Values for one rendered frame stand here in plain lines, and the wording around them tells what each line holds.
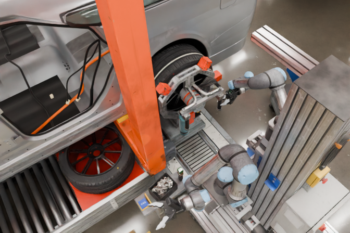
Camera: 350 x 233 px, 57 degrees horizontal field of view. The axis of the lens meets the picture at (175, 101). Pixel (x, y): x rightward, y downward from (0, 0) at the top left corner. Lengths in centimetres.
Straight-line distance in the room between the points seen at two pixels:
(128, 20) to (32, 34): 241
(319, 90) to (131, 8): 84
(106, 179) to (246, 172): 142
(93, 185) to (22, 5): 155
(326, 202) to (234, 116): 187
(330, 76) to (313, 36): 334
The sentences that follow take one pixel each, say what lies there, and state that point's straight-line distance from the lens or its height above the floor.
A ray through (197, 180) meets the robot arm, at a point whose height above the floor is 120.
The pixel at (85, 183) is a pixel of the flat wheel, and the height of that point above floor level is 50.
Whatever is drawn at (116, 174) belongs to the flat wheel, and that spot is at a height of 50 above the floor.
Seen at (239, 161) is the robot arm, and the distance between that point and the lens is 180.
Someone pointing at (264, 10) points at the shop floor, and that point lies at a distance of 505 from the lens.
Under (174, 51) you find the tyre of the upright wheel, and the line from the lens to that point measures 266.
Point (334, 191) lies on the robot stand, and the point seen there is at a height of 123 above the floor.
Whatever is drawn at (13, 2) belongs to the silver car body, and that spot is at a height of 196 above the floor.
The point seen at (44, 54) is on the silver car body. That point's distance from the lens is 326.
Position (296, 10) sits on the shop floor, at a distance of 515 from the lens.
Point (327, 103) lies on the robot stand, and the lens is 138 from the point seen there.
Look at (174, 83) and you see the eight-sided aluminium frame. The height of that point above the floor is 110.
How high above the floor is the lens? 307
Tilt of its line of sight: 54 degrees down
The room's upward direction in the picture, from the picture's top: 4 degrees counter-clockwise
